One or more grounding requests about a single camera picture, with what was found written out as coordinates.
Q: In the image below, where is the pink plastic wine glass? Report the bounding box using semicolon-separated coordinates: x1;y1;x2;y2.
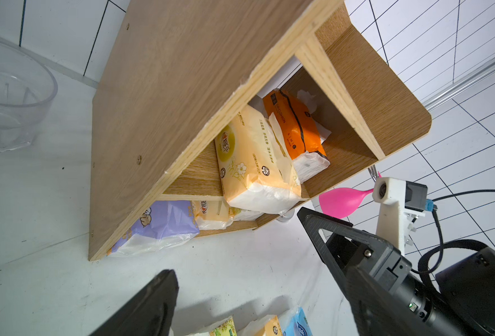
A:
319;188;373;219

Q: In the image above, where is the chrome glass holder stand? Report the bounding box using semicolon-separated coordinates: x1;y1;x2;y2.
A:
368;165;381;182

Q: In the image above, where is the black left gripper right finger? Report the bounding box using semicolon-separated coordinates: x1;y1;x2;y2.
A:
343;265;463;336

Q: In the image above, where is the orange tissue pack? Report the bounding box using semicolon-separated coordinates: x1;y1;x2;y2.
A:
263;89;331;183

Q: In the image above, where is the aluminium corner post right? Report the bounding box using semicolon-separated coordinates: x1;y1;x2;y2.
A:
422;58;495;111

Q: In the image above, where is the green-yellow floral tissue pack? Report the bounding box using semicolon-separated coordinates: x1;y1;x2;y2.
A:
189;316;238;336

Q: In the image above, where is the purple tissue pack bottom shelf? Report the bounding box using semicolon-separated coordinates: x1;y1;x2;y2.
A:
107;201;200;257

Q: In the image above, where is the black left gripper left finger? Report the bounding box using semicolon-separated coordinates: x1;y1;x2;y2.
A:
92;270;179;335

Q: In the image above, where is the yellow tissue pack bottom shelf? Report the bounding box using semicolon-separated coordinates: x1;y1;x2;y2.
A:
191;200;233;230

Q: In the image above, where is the orange-yellow tissue pack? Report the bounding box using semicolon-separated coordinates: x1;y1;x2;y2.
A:
238;315;283;336

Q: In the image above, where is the clear plastic cup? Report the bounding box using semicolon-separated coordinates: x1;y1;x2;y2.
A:
0;42;58;152

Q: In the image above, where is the light blue tissue pack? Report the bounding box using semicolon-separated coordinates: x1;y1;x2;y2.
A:
279;307;313;336

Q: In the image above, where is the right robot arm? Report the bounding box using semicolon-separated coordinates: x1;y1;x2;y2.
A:
298;208;495;335

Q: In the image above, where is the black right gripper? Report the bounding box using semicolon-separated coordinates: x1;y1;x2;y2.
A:
296;206;454;336

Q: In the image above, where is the cream yellow tissue pack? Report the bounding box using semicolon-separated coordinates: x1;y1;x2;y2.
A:
215;105;303;215

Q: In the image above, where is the pale green tissue pack bottom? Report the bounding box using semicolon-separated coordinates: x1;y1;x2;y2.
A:
229;207;264;221

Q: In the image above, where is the wooden three-tier shelf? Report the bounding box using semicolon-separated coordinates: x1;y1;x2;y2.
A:
89;1;432;260

